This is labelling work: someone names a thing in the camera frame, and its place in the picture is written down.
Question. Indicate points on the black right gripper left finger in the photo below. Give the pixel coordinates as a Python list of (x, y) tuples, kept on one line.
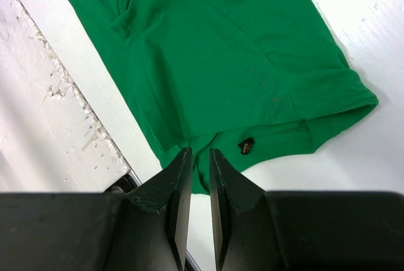
[(145, 229)]

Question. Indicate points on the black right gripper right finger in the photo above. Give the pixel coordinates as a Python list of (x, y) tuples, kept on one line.
[(254, 229)]

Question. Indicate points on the green t shirt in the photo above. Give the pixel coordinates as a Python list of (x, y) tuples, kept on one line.
[(256, 79)]

